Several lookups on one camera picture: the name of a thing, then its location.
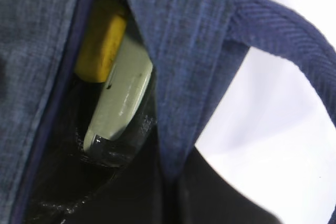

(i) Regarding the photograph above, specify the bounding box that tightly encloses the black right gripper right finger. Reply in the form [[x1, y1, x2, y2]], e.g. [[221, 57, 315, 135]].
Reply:
[[167, 148, 281, 223]]

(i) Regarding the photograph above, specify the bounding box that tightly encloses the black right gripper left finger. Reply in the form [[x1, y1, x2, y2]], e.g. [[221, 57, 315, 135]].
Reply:
[[64, 130, 166, 223]]

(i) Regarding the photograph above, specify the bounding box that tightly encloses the green lidded glass container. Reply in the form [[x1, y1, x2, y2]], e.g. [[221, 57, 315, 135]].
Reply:
[[83, 35, 155, 167]]

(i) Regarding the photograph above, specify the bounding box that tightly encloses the navy blue lunch bag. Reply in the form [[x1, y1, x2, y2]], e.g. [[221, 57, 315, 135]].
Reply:
[[1, 0, 335, 223]]

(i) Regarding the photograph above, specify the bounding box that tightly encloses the yellow lemon-shaped fruit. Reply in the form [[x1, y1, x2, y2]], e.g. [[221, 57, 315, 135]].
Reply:
[[74, 0, 128, 83]]

